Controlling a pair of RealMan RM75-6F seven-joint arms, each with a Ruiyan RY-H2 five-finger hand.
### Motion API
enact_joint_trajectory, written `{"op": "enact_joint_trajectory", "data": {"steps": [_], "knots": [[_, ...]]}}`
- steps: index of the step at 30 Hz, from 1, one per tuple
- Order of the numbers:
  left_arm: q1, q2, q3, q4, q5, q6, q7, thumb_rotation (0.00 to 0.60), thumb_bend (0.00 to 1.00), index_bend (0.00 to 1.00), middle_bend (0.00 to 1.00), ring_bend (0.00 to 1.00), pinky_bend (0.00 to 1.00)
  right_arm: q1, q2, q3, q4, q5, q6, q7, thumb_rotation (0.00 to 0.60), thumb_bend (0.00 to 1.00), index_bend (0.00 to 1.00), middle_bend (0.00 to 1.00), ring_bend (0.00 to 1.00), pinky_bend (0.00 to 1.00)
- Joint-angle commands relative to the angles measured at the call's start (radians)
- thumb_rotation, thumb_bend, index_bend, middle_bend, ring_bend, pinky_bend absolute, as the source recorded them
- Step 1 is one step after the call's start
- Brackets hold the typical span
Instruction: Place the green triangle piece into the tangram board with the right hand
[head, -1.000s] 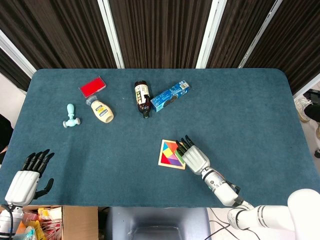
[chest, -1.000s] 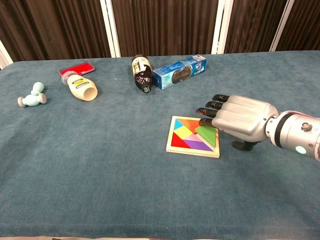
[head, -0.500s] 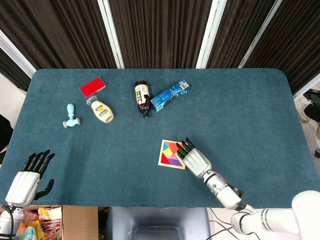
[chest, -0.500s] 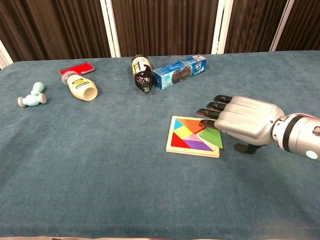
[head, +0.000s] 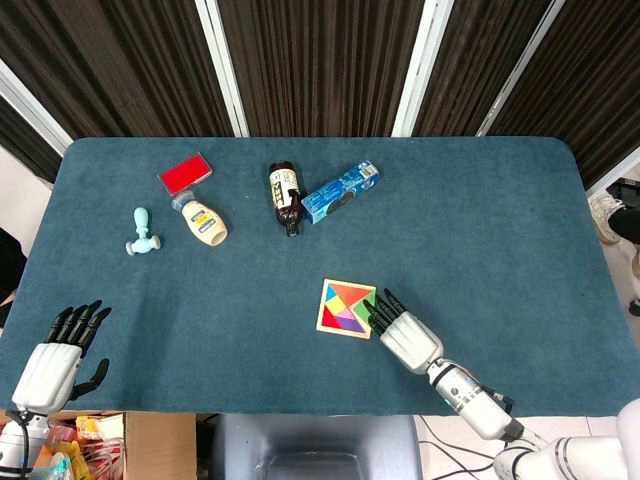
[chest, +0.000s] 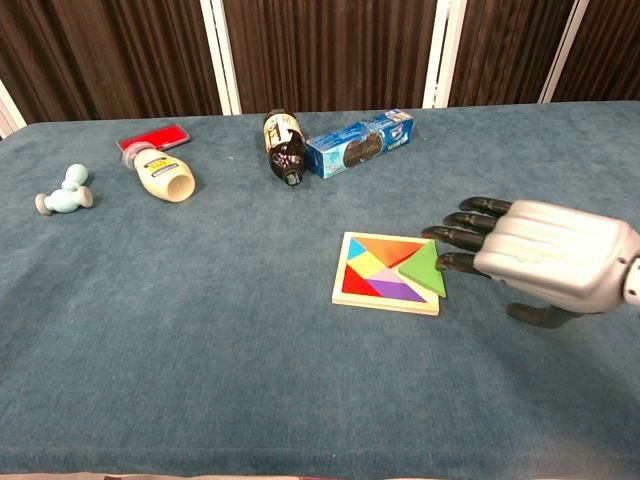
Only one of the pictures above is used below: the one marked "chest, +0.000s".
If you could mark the blue tangram triangle piece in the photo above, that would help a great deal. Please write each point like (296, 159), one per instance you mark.
(355, 248)

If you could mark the green wooden triangle piece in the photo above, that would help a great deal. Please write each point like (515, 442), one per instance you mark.
(425, 270)

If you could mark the wooden tangram puzzle tray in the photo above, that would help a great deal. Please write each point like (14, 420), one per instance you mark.
(380, 306)

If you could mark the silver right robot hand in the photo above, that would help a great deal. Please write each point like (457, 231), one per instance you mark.
(550, 250)

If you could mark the flat red case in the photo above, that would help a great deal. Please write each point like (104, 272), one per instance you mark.
(160, 135)

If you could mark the blue cookie box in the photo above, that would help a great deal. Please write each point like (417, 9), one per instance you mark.
(360, 145)

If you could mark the light blue toy figure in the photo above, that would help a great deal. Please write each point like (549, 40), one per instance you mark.
(62, 200)

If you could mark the red tangram triangle piece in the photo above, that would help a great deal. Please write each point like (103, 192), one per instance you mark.
(356, 285)

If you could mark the teal velvet tablecloth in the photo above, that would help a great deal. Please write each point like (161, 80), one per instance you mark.
(200, 325)

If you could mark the purple parallelogram tangram piece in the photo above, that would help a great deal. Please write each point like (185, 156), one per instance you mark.
(397, 291)

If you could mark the pink triangular block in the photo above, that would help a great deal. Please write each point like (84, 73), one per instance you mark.
(386, 276)

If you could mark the cream mayonnaise squeeze bottle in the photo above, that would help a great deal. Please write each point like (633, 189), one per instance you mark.
(160, 175)

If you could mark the dark glass bottle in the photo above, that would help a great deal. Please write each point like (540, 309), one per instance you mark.
(285, 150)

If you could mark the yellow square tangram piece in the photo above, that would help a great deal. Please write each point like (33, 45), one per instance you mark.
(367, 264)

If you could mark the brown pleated screen panel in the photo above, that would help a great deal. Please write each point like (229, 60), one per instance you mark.
(325, 50)
(505, 50)
(610, 50)
(100, 50)

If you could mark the orange tangram triangle piece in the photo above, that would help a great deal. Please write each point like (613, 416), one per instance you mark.
(387, 250)

